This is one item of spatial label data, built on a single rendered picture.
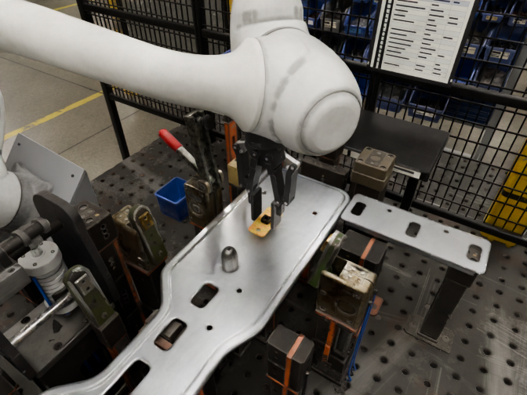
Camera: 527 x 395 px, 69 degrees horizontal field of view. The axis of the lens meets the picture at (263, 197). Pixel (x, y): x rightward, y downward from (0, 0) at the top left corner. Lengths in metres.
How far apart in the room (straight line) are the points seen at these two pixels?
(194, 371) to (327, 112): 0.43
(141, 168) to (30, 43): 1.07
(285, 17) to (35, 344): 0.65
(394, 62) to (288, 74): 0.74
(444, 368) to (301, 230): 0.47
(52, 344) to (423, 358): 0.78
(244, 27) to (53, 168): 0.78
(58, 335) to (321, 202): 0.57
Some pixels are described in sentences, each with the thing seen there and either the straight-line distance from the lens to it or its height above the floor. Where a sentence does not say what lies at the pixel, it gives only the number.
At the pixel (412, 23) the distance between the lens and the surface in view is 1.09.
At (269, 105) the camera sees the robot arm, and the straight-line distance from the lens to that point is 0.40.
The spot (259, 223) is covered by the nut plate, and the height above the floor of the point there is 1.02.
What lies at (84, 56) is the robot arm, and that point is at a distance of 0.46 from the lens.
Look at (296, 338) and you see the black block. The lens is 0.66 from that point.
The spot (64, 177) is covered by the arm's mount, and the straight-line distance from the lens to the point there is 1.14.
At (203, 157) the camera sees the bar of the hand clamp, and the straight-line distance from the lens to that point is 0.78.
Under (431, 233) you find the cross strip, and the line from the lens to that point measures 0.86.
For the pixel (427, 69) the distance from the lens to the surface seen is 1.11.
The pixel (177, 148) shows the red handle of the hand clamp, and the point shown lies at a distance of 0.83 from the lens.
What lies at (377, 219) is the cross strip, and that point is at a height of 1.00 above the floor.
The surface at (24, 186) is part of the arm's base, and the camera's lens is 1.17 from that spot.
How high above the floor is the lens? 1.57
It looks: 41 degrees down
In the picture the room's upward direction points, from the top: straight up
